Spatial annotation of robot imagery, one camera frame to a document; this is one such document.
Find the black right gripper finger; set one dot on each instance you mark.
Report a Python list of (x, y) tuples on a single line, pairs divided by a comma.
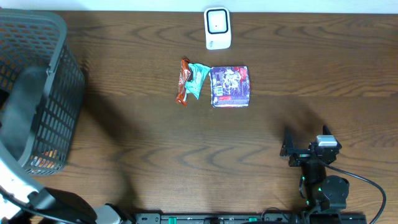
[(287, 148), (326, 130)]

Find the red snack wrapper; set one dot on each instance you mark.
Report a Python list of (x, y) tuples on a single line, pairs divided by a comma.
[(185, 76)]

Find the purple Carefree pad package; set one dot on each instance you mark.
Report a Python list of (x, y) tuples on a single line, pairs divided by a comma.
[(230, 87)]

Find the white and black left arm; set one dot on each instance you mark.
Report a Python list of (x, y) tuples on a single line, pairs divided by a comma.
[(23, 198)]

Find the white barcode scanner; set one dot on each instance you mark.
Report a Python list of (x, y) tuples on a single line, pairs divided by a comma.
[(217, 28)]

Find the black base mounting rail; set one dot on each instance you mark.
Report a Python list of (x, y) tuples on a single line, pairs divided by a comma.
[(272, 218)]

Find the teal wipes packet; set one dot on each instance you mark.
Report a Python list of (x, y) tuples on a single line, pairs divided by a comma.
[(199, 73)]

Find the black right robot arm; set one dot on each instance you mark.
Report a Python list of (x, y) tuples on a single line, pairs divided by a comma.
[(323, 192)]

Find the grey plastic mesh basket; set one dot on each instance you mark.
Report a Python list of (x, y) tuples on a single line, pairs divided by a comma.
[(42, 90)]

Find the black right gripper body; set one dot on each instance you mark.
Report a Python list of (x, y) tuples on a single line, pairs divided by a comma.
[(300, 157)]

